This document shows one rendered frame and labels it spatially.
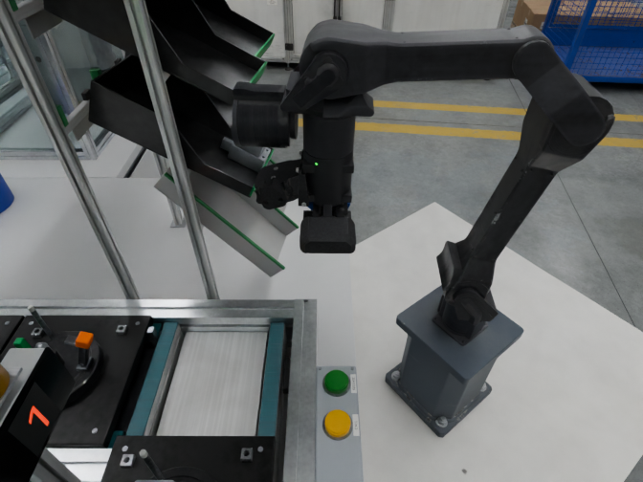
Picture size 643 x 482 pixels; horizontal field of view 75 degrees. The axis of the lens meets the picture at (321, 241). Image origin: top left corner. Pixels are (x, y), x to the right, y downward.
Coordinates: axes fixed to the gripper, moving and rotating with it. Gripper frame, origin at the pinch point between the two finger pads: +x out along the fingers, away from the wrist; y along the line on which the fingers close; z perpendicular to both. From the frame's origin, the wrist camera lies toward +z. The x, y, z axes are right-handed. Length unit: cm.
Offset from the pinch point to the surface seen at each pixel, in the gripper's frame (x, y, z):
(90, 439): 28.3, 16.3, 35.0
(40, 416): 5.2, 23.5, 28.7
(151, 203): 40, -56, 51
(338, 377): 27.8, 6.0, -2.4
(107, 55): 16, -111, 77
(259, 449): 27.9, 17.8, 9.4
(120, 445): 28.3, 17.1, 30.3
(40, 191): 40, -62, 87
